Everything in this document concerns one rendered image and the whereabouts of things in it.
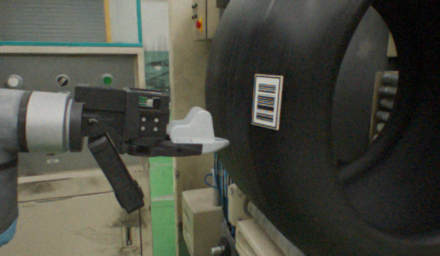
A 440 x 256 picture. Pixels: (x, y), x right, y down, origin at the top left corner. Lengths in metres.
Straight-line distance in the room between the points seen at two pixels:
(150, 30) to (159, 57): 0.76
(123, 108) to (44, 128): 0.09
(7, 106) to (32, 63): 0.64
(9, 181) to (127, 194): 0.14
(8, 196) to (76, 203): 0.63
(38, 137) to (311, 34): 0.33
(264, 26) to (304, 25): 0.05
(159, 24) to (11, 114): 9.12
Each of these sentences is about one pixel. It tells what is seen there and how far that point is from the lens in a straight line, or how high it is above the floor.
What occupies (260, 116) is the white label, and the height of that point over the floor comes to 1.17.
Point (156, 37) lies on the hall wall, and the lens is 9.49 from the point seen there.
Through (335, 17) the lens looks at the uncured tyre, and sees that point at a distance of 0.41.
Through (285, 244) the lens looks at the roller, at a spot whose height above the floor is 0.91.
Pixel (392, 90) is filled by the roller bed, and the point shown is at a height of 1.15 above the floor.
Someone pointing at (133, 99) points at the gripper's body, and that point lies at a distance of 0.42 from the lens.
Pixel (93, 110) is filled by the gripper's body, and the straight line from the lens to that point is 0.44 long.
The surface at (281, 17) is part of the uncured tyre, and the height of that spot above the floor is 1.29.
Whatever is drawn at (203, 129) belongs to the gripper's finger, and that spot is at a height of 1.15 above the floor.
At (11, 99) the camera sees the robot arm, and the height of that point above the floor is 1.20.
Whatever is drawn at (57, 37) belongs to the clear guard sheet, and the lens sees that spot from 1.04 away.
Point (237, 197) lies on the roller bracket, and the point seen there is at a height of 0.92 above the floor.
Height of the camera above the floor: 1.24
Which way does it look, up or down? 12 degrees down
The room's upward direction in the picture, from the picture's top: straight up
